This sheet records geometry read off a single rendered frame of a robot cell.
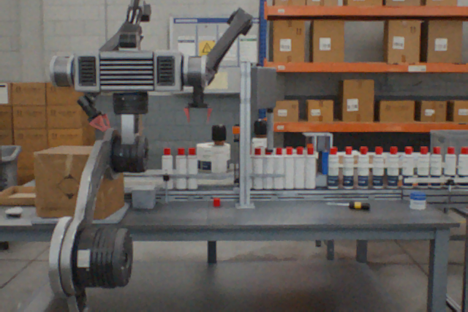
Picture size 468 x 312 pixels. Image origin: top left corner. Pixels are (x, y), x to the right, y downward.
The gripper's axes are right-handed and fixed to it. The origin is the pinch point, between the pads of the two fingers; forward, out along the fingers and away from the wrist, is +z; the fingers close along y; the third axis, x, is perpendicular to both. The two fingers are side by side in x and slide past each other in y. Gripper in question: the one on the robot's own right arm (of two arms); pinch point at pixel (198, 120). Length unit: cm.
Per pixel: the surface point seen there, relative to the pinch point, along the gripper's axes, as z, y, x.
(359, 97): -5, -158, -358
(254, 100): -11.5, -27.7, 26.4
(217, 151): 17.4, -9.2, -14.0
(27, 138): 41, 209, -284
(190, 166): 21.6, 2.5, 13.2
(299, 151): 14, -51, 9
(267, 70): -25.3, -33.7, 20.8
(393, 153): 14, -97, 7
